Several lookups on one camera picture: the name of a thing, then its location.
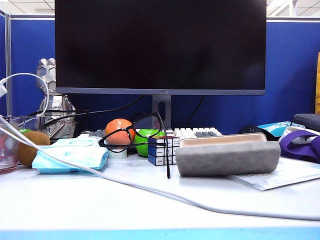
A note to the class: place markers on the black frame glasses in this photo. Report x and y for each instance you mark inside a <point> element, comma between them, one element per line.
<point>168,175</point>

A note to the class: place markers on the grey felt glasses case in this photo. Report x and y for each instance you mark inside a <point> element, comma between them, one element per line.
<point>225,157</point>

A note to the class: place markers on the grey monitor stand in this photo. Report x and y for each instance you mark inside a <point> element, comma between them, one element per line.
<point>155,110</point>

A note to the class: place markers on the green apple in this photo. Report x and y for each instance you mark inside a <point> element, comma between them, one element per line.
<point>142,145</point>
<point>25,130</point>

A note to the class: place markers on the white and grey keyboard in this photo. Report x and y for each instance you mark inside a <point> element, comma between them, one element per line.
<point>190,132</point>

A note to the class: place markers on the rubik's cube with white stickers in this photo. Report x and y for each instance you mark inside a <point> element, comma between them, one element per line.
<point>157,152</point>

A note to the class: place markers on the shiny orange fruit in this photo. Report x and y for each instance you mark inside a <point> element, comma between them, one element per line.
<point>116,132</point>

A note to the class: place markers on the white tape roll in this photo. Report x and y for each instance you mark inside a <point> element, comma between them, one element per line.
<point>117,154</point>

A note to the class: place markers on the black computer monitor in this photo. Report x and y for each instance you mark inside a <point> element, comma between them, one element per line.
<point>160,45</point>

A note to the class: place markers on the black computer mouse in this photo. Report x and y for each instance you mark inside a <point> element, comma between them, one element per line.
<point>250,130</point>

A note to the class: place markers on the light blue wet wipes pack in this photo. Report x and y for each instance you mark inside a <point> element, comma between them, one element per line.
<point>75,157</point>

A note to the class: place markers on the silver faceted figurine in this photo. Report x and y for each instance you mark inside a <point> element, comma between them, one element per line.
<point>53,102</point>

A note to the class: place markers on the blue and white packet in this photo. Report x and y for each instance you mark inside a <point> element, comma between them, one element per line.
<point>272,128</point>

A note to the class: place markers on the white rounded container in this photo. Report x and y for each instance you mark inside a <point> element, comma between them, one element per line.
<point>293,130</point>

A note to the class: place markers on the blue office partition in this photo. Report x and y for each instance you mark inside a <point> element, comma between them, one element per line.
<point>287,75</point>

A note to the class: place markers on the brown kiwi fruit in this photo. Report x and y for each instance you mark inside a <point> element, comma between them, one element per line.
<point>26,156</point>

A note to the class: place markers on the white paper sheet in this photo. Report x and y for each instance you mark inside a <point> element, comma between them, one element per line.
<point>287,175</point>

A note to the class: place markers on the dark grey pouch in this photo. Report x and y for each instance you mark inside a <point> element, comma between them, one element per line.
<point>307,120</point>

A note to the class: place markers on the clear plastic cup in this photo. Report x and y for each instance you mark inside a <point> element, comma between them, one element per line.
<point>7,160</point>

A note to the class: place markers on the white plug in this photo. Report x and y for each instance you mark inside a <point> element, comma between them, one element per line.
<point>2,90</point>

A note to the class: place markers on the yellow object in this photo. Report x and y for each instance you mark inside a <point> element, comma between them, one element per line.
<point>318,82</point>

